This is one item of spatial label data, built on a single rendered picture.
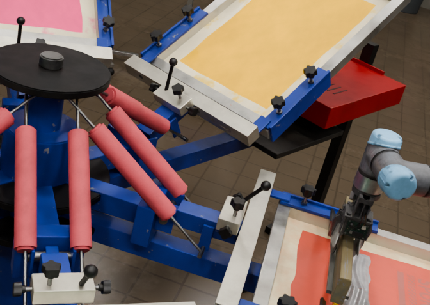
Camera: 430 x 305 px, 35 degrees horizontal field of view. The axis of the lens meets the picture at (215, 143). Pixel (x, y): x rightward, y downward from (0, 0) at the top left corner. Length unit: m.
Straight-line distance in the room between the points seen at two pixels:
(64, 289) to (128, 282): 1.77
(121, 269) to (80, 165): 1.66
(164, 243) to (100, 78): 0.48
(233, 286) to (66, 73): 0.67
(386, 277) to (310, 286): 0.26
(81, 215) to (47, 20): 1.11
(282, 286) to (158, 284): 1.48
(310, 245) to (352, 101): 0.87
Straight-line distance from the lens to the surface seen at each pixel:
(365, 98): 2.80
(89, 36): 2.57
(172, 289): 3.23
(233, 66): 2.41
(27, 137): 1.67
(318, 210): 2.10
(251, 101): 2.29
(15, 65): 1.79
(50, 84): 1.71
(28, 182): 1.63
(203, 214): 1.83
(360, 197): 1.68
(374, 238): 2.12
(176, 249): 1.89
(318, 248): 2.01
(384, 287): 1.97
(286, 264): 1.90
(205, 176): 4.15
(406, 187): 1.56
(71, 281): 1.48
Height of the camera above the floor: 2.02
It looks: 26 degrees down
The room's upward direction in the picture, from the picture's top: 14 degrees clockwise
